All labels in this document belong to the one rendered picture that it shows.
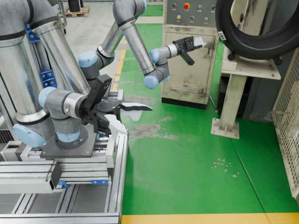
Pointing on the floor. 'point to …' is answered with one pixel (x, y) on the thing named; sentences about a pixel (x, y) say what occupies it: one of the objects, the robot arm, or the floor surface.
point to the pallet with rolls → (76, 8)
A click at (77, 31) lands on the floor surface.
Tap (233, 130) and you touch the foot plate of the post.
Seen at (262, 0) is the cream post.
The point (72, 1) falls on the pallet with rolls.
